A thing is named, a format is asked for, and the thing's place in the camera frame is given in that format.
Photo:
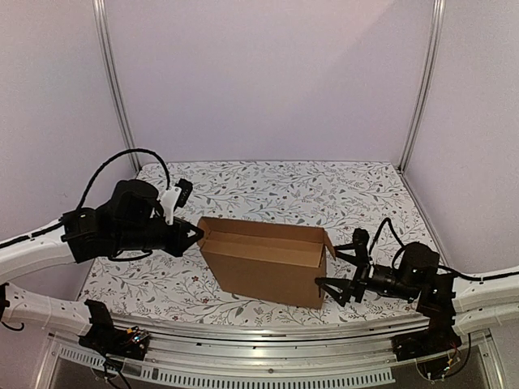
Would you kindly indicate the brown cardboard box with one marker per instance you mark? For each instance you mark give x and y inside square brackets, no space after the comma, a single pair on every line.
[270,262]

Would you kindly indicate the floral patterned table mat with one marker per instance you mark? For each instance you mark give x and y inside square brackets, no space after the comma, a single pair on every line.
[336,196]

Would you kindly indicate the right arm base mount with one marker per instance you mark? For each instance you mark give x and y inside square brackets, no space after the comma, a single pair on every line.
[438,337]

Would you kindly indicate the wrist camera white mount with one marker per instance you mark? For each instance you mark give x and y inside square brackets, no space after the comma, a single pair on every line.
[362,258]
[174,198]

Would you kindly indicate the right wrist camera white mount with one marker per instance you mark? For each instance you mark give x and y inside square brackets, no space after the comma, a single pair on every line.
[362,258]

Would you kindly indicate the aluminium front rail base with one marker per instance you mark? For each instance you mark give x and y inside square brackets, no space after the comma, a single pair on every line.
[196,355]

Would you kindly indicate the aluminium frame post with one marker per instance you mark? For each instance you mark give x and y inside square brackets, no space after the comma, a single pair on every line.
[107,54]
[433,45]

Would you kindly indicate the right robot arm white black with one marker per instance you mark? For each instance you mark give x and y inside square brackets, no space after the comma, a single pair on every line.
[452,301]

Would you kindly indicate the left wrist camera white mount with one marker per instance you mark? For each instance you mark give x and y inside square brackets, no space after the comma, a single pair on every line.
[174,198]

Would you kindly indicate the right aluminium frame post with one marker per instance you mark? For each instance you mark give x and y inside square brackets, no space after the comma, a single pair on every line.
[433,45]

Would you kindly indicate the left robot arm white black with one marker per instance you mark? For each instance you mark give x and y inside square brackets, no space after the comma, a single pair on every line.
[136,221]

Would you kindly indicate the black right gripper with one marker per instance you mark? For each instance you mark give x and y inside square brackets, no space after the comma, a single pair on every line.
[361,273]

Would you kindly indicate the left aluminium frame post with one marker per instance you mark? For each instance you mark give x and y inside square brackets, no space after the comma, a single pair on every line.
[107,54]

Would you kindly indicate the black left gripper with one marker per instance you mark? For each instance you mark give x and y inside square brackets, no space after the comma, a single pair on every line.
[179,244]

